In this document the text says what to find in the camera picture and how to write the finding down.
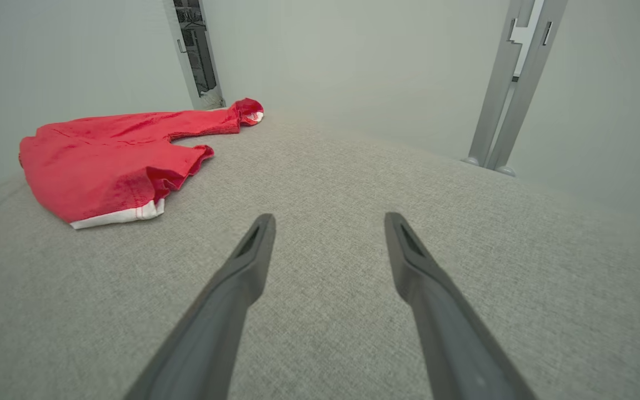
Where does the grey partition post with foot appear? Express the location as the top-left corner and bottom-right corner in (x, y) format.
(461, 0), (569, 177)

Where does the red sleeveless garment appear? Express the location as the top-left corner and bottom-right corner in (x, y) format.
(18, 98), (265, 230)

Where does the grey partition post with gap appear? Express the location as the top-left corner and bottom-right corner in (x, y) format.
(162, 0), (226, 111)

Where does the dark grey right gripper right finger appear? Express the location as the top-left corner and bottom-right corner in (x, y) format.
(384, 212), (537, 400)

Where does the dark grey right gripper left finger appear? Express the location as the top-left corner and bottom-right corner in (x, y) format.
(124, 213), (277, 400)

